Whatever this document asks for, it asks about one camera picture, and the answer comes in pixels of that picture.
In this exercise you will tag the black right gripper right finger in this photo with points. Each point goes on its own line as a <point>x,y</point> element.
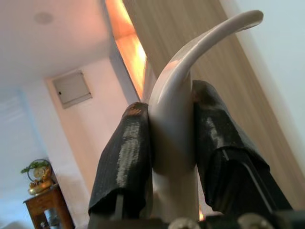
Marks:
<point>221,148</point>

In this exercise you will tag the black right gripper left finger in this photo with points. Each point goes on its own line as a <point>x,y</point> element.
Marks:
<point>124,162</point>

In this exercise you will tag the brown wooden cabinet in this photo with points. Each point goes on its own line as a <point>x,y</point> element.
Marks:
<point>50,202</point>

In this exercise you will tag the gold ornament with green plant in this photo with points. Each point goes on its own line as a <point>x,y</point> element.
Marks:
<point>39,176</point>

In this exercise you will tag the white wall access panel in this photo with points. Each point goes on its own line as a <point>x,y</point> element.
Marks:
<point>71,88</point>

